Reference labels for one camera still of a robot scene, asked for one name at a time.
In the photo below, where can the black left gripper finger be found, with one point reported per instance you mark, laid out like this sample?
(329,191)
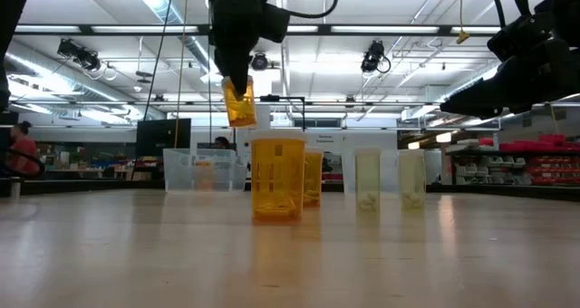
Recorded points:
(235,72)

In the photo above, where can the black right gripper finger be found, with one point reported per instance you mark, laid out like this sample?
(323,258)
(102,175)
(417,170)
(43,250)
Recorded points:
(494,88)
(453,108)

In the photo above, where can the small pale yellow pill bottle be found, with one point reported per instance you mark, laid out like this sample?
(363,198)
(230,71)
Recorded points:
(367,176)
(411,176)

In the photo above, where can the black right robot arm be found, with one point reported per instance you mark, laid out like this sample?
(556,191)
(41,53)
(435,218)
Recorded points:
(566,9)

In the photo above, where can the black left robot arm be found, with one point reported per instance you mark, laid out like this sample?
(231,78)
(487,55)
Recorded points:
(9,27)

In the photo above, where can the red plastic bin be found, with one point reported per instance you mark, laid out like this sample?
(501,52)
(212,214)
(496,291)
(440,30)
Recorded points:
(486,141)
(552,139)

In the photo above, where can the clear plastic bin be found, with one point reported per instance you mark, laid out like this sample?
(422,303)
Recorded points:
(389,172)
(181,172)

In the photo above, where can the round black ceiling lamp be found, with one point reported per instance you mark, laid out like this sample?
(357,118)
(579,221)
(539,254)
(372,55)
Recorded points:
(260,62)

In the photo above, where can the glowing shop lamp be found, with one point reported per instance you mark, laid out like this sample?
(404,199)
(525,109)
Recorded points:
(413,145)
(444,137)

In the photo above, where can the white poster board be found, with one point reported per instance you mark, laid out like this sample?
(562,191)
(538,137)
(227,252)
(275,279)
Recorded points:
(263,118)

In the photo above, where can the yellow hanging connector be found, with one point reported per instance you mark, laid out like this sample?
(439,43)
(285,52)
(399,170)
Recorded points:
(462,37)

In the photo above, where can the person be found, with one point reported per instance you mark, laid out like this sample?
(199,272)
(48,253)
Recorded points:
(25,151)
(222,141)

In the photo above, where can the storage shelf rack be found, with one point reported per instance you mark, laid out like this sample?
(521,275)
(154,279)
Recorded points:
(489,170)

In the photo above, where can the black monitor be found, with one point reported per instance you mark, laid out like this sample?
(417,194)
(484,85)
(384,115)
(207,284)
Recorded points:
(163,138)

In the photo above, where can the black ceiling spotlight cluster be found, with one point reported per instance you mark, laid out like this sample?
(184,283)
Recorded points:
(68,48)

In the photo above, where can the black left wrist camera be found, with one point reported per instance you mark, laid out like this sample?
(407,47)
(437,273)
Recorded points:
(276,22)

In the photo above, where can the black gantry frame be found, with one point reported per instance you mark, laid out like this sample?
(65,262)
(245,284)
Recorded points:
(290,98)

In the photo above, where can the silver ceiling duct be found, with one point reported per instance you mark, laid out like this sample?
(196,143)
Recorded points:
(156,2)

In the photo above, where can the black ceiling camera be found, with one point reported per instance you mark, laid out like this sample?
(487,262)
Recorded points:
(374,56)

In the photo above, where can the black aluminium table frame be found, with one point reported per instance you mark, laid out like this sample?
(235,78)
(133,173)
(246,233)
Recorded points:
(90,188)

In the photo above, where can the silver metal post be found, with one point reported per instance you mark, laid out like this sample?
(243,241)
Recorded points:
(15,188)

